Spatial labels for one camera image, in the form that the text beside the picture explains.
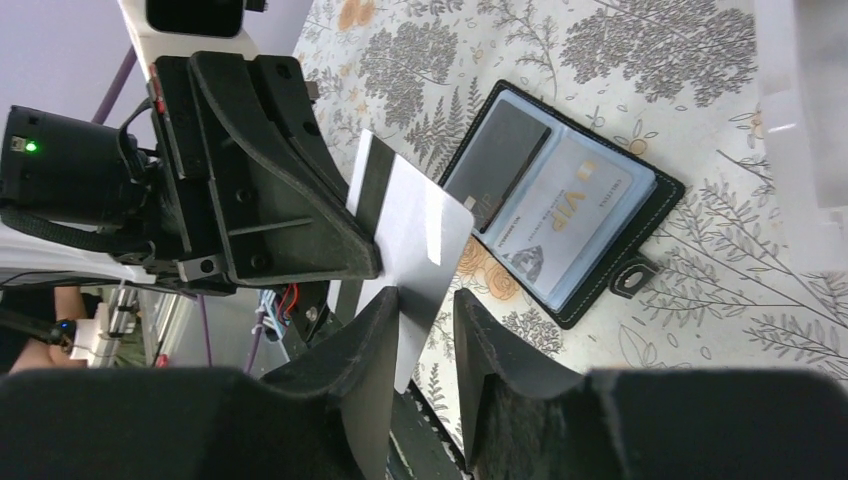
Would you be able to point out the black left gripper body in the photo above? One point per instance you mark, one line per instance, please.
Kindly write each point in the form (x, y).
(96, 189)

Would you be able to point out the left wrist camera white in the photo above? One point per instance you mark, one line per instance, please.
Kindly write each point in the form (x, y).
(182, 28)

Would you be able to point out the white VIP card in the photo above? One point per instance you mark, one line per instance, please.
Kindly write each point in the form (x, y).
(574, 205)

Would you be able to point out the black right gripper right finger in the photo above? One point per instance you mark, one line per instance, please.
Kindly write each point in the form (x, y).
(525, 416)

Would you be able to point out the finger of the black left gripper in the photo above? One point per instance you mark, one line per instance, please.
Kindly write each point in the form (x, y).
(278, 196)

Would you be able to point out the white plastic card box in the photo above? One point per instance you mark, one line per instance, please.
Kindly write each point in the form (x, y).
(802, 81)

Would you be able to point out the silver card magnetic stripe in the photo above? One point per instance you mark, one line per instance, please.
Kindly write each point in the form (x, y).
(420, 232)

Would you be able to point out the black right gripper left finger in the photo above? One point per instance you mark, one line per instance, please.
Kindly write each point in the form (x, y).
(323, 415)

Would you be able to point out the black leather card holder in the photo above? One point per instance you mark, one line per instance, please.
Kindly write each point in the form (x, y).
(621, 268)

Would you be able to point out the person forearm in background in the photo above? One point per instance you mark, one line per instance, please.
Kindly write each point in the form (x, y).
(45, 307)

